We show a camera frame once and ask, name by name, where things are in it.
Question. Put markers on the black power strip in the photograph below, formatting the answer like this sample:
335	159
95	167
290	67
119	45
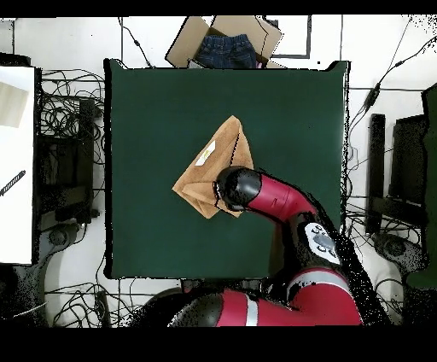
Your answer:
102	307

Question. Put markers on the white desk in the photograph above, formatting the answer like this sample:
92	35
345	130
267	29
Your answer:
17	205

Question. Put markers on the black power adapter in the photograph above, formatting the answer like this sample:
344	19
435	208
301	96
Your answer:
372	95

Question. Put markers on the black flat panel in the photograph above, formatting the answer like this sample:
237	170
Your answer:
408	160

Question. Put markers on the tan terry towel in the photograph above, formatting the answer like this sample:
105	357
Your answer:
218	157

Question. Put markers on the black equipment cart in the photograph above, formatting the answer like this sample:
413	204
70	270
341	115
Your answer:
65	177

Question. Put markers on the black rectangular post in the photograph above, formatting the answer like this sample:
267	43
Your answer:
377	164

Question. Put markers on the black striped rod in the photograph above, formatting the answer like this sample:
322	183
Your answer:
13	182

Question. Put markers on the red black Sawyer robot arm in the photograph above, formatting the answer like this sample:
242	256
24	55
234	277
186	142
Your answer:
280	198

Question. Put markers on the open cardboard box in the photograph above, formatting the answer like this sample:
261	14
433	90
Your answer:
186	44

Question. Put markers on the blue denim jeans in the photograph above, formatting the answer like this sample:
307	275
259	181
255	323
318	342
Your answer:
225	51

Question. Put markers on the beige paper sheet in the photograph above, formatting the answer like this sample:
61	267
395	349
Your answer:
12	106

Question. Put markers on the dark green table cloth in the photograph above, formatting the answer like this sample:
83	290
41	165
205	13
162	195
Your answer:
153	102

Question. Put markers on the dark green draped fabric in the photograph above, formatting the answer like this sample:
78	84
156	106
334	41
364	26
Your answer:
431	205

